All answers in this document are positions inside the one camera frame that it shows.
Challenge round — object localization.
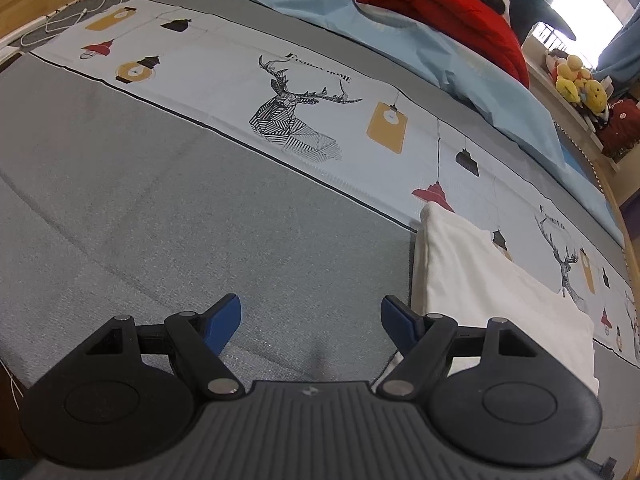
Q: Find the white cable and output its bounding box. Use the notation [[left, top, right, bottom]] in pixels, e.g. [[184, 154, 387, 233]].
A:
[[20, 0, 123, 47]]

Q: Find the yellow round plush toy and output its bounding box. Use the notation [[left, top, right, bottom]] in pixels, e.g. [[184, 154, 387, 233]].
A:
[[580, 79, 610, 112]]

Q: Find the yellow bear plush toy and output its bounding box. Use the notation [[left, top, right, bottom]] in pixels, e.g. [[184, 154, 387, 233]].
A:
[[554, 54, 593, 103]]

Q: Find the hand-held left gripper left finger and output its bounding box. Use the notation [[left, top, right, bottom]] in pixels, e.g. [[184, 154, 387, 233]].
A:
[[75, 294, 246, 401]]

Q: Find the blue curtain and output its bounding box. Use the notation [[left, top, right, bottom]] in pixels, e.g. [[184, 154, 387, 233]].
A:
[[597, 20, 640, 101]]

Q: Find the windowsill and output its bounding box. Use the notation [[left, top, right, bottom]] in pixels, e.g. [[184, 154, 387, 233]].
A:
[[525, 47, 607, 162]]

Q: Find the dark teal shark plush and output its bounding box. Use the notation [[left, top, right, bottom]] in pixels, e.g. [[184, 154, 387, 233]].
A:
[[492, 0, 577, 45]]

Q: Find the white shirt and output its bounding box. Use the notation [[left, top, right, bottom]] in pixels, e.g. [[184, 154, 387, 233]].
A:
[[411, 202, 600, 393]]

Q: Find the red folded blanket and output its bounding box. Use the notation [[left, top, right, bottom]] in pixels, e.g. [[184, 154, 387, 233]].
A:
[[356, 0, 531, 92]]

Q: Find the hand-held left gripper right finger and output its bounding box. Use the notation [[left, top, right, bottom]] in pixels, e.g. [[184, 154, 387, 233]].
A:
[[376, 296, 546, 401]]

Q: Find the dark red cushion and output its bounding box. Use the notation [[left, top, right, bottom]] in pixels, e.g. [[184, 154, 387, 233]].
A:
[[597, 97, 640, 159]]

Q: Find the light blue duvet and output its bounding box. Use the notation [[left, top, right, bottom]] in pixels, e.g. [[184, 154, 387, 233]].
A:
[[202, 0, 568, 171]]

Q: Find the printed grey bed sheet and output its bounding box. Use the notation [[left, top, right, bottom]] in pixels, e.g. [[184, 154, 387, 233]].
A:
[[0, 0, 640, 480]]

